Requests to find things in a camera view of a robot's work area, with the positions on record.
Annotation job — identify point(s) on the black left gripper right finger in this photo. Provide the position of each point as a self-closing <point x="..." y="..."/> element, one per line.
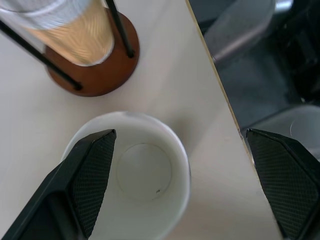
<point x="287" y="185"/>

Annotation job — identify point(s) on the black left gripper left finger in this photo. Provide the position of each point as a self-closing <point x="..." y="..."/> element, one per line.
<point x="75" y="185"/>

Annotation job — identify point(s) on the white paper cup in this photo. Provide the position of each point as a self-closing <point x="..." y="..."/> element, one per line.
<point x="147" y="175"/>

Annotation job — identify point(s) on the tan patterned paper cup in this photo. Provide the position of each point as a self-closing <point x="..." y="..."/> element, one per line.
<point x="72" y="32"/>

